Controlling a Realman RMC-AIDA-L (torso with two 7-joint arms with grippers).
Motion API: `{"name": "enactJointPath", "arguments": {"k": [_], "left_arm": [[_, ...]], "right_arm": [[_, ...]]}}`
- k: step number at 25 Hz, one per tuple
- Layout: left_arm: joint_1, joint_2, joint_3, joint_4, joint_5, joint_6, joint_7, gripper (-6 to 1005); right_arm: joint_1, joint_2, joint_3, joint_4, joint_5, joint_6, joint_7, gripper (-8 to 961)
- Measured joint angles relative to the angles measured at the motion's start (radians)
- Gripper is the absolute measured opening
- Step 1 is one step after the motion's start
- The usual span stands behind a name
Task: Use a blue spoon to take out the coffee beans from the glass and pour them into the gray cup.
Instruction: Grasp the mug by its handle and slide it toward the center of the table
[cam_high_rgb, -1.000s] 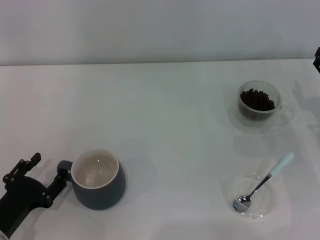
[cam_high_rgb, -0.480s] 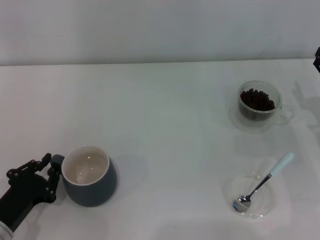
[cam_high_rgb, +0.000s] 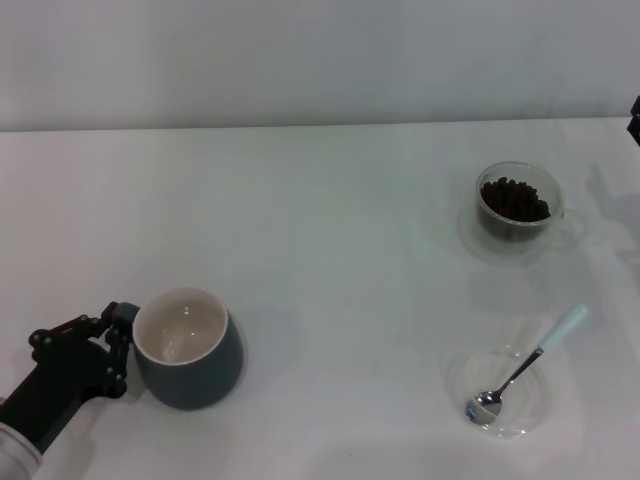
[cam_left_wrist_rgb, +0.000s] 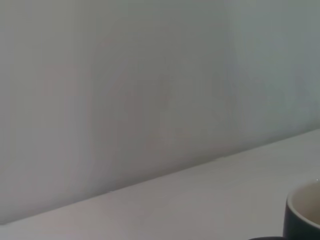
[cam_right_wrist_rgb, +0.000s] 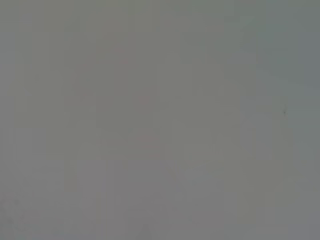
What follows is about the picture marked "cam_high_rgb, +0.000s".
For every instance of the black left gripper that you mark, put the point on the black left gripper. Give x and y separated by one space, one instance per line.
60 380

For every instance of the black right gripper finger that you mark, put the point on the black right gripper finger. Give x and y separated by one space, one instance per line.
636 122

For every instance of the dark teal ceramic mug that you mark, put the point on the dark teal ceramic mug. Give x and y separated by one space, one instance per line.
195 380

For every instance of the clear glass saucer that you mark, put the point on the clear glass saucer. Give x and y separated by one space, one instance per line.
530 400
495 255

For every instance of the pile of coffee beans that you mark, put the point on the pile of coffee beans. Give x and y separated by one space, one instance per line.
515 200

